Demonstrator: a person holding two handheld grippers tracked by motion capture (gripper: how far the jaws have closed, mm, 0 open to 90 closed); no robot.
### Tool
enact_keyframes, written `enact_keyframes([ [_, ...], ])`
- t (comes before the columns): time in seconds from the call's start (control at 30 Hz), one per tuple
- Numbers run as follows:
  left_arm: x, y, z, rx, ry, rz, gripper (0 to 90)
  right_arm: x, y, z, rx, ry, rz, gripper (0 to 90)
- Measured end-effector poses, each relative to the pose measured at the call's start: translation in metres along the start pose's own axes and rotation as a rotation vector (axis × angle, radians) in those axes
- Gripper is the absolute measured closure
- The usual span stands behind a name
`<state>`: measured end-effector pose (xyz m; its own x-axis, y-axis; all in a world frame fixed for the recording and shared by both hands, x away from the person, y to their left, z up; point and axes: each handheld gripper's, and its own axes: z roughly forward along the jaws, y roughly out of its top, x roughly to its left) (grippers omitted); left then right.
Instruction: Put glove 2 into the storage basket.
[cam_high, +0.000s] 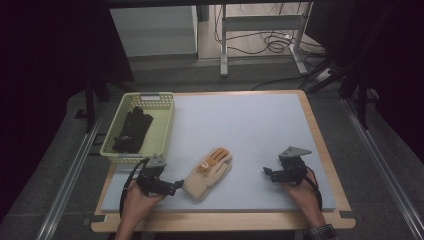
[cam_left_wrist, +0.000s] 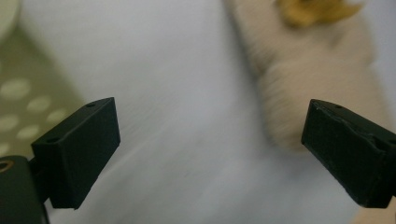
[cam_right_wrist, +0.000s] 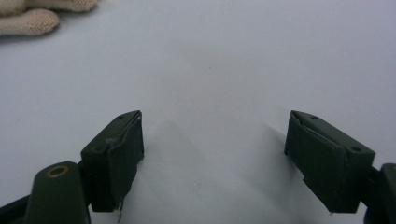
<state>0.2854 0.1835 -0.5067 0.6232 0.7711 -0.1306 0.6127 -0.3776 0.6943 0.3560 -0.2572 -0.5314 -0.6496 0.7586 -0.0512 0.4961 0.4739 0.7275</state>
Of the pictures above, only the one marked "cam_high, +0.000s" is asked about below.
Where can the metal floor rail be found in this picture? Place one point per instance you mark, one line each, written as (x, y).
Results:
(66, 186)
(380, 156)

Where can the pale green plastic basket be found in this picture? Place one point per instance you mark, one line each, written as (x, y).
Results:
(160, 128)

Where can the dark wristband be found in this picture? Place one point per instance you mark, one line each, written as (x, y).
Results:
(321, 233)

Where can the black stand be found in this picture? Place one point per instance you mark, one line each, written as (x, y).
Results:
(90, 103)
(361, 93)

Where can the black glove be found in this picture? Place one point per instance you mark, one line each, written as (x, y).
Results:
(133, 130)

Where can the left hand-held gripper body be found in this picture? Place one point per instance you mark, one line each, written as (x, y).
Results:
(156, 181)

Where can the white metal desk frame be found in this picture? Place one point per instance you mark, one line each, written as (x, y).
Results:
(263, 23)

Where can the beige knitted glove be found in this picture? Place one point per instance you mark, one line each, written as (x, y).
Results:
(206, 180)

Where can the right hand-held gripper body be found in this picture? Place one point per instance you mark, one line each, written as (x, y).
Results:
(293, 166)

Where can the wooden table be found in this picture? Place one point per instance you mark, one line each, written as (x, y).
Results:
(233, 221)

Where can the grey foam mat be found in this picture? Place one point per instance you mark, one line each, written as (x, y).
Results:
(253, 130)

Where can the grey cabinet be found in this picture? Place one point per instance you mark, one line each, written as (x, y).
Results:
(153, 31)

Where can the person's left hand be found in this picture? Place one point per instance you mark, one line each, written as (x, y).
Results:
(140, 203)

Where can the dark curtain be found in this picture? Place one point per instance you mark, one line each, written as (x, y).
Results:
(40, 66)
(393, 60)

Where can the person's right hand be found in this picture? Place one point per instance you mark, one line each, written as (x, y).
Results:
(301, 196)

